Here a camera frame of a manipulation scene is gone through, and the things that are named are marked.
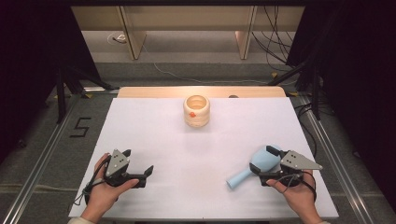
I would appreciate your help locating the person's right hand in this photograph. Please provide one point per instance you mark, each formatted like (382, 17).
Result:
(299, 196)

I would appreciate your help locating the light wooden desk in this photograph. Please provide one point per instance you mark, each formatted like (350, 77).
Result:
(186, 17)

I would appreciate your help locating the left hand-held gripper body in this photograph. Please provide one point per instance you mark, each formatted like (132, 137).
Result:
(116, 165)

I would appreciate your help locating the cream ribbed holder cup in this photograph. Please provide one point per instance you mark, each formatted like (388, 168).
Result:
(199, 119)

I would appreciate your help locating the person's left hand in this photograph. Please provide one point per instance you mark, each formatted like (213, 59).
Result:
(99, 193)

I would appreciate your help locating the black metal stand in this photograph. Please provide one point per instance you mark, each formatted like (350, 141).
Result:
(316, 99)
(61, 99)

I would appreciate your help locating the black tape numeral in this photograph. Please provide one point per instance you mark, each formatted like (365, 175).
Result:
(81, 127)

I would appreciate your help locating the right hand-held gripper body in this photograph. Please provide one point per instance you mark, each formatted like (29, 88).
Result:
(295, 161)

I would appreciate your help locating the round white floor outlet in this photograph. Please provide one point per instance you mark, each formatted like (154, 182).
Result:
(118, 38)

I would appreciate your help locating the aluminium floor rail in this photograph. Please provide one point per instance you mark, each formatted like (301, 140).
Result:
(37, 174)
(339, 168)

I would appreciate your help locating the black curtain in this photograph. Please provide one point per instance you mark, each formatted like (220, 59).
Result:
(358, 77)
(28, 62)

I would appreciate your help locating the light blue hairbrush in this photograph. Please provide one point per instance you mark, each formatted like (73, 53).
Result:
(263, 160)

